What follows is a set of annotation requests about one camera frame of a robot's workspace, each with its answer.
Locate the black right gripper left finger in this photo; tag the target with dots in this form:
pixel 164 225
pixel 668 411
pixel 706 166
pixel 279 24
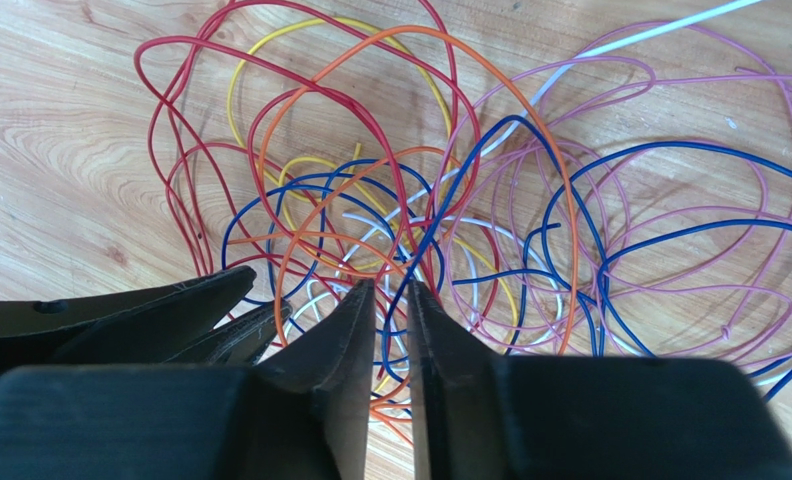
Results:
pixel 313 397

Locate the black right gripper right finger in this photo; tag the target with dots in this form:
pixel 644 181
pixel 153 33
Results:
pixel 456 430

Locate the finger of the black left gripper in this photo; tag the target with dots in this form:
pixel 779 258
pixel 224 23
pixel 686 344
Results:
pixel 140 326
pixel 240 342

